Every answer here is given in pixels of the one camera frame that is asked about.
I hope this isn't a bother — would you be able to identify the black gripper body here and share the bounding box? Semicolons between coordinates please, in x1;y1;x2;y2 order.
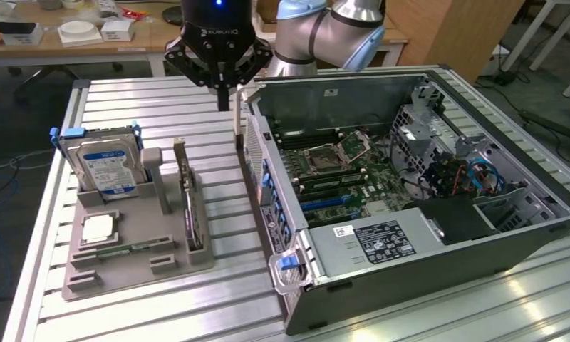
178;0;259;88

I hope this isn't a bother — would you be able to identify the low-profile graphics card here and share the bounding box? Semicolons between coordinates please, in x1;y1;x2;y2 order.
171;138;206;251

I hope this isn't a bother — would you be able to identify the red packet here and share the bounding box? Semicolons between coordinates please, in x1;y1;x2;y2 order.
121;9;149;23

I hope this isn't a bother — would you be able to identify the white labelled box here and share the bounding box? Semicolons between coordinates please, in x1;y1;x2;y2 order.
99;19;137;42

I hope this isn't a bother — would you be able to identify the white round block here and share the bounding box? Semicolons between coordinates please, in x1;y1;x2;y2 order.
57;20;103;48

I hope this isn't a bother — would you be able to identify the CPU socket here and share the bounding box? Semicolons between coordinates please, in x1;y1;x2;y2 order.
303;144;350;172

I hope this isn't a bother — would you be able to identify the metal socket cover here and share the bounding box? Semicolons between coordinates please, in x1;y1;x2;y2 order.
339;130;374;157

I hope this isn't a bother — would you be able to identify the black chair base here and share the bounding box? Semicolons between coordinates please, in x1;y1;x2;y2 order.
7;63;123;105

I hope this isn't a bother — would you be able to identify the blue plastic disk caddy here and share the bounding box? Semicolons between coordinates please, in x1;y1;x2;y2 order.
47;120;147;186

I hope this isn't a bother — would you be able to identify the hard disk with blue label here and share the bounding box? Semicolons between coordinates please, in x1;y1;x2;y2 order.
58;133;141;200

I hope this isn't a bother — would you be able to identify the wooden desk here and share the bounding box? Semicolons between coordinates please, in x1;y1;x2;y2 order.
0;0;408;78

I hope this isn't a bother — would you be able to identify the installed RAM stick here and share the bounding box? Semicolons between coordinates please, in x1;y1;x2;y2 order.
300;173;366;189

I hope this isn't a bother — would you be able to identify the black and white box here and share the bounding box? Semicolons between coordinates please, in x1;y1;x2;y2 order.
0;21;45;46

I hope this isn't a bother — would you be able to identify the metal disk bay cage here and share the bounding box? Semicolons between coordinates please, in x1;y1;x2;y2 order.
388;103;486;179

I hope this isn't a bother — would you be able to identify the blue expansion slot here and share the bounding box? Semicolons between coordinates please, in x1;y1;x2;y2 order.
300;197;355;212

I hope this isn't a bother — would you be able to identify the wooden cabinet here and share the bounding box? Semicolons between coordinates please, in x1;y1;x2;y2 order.
398;0;527;83

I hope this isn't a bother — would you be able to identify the silver chipset heatsink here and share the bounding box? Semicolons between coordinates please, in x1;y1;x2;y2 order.
363;202;395;215

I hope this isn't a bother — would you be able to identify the silver CPU chip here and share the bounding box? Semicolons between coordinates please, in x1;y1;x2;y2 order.
79;215;114;243

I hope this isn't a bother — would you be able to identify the black power adapter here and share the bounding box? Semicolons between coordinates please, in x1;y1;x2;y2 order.
491;70;518;86

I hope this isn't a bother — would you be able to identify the green RAM stick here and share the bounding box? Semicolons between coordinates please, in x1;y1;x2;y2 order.
94;242;153;259

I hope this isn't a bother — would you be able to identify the blue case latch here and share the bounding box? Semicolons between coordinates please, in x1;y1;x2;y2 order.
274;249;299;274

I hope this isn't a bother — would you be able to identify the grey power supply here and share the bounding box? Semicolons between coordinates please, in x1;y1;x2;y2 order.
307;208;446;279

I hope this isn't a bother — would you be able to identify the grey parts rack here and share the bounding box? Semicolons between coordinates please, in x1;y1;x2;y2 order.
59;147;215;302

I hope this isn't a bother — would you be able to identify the black floor stand base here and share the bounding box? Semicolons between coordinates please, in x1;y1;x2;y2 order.
519;108;570;135

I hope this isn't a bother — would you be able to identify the open black PC case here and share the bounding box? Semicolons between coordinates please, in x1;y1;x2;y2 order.
231;71;570;336

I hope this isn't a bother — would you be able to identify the red wire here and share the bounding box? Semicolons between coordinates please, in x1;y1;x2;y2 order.
448;162;471;195

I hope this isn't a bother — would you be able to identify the blue wire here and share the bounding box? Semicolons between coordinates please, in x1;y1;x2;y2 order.
467;156;507;197

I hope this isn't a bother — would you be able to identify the white table frame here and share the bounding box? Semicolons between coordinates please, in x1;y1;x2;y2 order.
500;0;570;97

